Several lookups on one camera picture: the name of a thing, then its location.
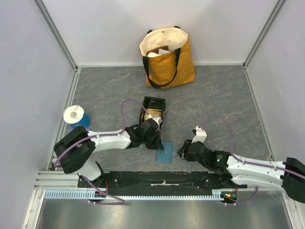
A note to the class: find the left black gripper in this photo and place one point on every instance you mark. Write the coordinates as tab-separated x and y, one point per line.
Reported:
158	142

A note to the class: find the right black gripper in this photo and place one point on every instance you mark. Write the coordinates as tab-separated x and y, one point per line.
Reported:
186	149

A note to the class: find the teal leather card holder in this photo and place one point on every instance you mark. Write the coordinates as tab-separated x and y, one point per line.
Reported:
166	154

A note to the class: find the black plastic tray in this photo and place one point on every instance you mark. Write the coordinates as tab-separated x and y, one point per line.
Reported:
152	103

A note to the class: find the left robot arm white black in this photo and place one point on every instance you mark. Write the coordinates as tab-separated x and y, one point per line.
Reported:
74	150

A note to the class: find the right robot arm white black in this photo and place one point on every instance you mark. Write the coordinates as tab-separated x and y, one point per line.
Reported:
288	176

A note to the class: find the blue patterned cup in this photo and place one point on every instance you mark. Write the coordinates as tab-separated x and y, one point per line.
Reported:
85	122

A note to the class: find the orange tote bag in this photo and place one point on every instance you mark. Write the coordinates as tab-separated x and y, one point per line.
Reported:
173	69

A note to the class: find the white toilet paper roll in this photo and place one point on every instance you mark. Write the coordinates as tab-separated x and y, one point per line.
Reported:
73	114

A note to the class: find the white items in bag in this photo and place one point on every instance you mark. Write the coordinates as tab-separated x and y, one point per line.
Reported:
157	52

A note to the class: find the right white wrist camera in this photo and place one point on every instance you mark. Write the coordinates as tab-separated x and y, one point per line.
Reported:
200	135

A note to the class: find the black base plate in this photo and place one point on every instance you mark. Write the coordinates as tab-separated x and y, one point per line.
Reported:
162	183

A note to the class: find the blue slotted cable duct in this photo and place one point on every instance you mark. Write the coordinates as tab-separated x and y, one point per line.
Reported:
95	195

